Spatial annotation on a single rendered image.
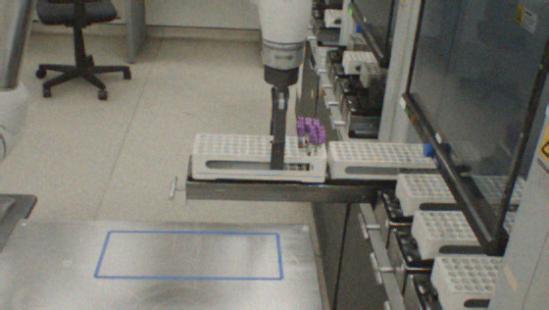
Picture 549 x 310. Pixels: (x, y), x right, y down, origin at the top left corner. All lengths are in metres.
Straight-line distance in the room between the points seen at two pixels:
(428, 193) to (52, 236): 0.80
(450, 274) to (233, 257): 0.41
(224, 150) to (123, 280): 0.38
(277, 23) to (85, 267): 0.59
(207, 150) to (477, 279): 0.62
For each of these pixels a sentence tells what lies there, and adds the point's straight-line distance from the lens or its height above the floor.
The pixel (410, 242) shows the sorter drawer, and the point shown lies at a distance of 1.28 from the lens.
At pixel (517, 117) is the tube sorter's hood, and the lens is 0.97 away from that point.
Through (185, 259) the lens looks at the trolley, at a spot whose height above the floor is 0.82.
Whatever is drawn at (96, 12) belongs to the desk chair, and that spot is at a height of 0.53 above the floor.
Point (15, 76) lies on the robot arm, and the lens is 1.55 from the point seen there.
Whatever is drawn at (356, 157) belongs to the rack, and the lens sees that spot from 1.46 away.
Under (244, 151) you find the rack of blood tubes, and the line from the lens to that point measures 1.33.
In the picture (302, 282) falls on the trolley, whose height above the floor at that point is 0.82.
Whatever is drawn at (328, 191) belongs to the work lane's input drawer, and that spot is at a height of 0.79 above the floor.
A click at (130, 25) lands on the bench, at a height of 0.29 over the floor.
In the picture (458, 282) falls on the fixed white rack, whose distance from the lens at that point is 1.14.
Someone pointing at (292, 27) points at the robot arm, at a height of 1.21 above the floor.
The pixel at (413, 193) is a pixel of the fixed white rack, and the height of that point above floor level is 0.86.
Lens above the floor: 1.55
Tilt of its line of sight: 29 degrees down
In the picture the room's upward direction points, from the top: 4 degrees clockwise
